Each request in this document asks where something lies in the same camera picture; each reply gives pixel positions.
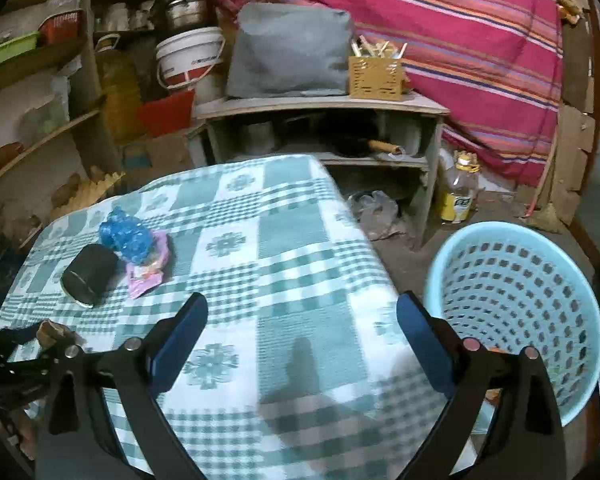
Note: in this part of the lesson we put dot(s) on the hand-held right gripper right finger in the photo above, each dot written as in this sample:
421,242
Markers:
420,342

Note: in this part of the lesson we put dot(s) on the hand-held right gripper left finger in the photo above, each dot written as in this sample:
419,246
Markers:
180,345

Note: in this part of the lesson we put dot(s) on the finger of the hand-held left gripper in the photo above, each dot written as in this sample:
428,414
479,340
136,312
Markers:
17,342
20,375

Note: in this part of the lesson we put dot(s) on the brown paper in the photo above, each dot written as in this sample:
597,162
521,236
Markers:
52,332

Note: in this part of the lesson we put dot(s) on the light blue plastic basket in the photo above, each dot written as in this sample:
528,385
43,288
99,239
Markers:
505,280

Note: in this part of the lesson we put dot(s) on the pink snack wrapper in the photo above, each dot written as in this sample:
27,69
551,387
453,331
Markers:
147,272

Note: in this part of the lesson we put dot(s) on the black metal can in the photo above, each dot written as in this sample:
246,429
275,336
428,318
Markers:
90,275

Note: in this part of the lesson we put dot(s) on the blue plastic bag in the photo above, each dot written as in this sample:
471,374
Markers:
125,235

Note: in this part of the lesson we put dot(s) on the green checked tablecloth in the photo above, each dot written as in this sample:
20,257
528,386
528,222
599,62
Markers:
280,260

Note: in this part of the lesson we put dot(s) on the clear plastic bag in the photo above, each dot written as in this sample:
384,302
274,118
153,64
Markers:
377,212

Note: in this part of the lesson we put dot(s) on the oil bottle with yellow label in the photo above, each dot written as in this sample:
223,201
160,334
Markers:
457,195

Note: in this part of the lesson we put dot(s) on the yellow egg tray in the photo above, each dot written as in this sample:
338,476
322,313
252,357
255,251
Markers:
92,190

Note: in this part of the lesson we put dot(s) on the straw broom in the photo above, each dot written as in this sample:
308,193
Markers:
547,220

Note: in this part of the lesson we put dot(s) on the cardboard box with blue print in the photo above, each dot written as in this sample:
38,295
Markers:
155,157

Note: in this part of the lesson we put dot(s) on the wooden shelf rack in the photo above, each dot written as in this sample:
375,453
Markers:
35,145

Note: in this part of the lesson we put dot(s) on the red plastic basin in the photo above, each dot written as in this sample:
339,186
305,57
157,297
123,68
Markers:
165,112

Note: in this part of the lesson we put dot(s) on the white low shelf unit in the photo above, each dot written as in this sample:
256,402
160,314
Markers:
330,102

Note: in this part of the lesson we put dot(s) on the yellow oil jug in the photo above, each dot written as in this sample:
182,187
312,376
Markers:
120,95

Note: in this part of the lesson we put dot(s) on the wooden utensil box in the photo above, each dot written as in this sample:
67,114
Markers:
375,79

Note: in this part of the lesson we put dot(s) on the white plastic bucket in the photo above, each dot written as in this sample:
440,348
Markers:
187,57

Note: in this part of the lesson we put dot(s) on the green plastic tray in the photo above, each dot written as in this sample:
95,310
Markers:
7,52

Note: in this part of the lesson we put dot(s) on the bundle of chopsticks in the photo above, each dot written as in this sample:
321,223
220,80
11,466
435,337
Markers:
377,49

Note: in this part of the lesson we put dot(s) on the red striped cloth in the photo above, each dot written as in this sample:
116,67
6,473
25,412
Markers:
455,35

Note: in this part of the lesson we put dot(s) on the grey fabric bag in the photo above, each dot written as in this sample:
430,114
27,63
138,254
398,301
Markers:
290,50

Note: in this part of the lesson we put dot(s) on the row of small jars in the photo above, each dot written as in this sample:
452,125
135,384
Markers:
125,17

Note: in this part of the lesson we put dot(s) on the metal cooking pot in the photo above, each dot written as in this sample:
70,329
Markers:
185,7

